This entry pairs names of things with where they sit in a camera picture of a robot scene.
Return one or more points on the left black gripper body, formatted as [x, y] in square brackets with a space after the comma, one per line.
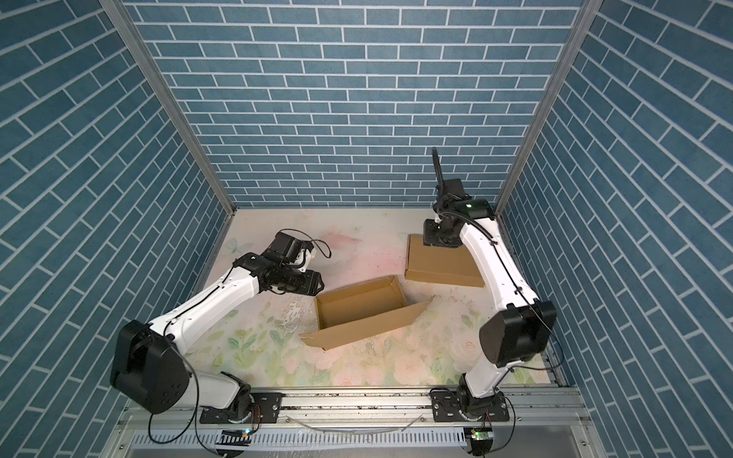
[296, 281]

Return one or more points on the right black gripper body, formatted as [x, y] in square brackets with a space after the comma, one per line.
[434, 234]

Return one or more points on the cardboard box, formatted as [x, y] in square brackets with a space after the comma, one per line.
[441, 265]
[360, 311]

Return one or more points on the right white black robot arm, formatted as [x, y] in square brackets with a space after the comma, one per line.
[523, 324]

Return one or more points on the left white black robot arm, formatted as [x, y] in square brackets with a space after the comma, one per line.
[149, 364]

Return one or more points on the left green circuit board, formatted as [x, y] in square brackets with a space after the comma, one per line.
[233, 440]

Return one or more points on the green circuit board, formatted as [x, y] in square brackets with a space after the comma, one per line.
[233, 440]
[479, 435]

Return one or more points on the right green circuit board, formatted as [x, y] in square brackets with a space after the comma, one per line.
[479, 435]

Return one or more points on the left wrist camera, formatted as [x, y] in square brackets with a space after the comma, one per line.
[303, 259]

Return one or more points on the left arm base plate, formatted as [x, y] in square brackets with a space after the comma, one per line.
[251, 409]

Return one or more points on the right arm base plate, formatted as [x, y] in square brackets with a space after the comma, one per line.
[451, 406]

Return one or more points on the aluminium mounting rail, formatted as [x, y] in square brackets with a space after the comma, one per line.
[545, 421]

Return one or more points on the right aluminium corner post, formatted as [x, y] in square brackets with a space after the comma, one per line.
[567, 57]

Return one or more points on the aluminium corner post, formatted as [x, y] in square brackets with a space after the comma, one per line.
[567, 57]
[133, 40]

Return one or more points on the left aluminium corner post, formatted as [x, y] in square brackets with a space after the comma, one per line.
[133, 40]

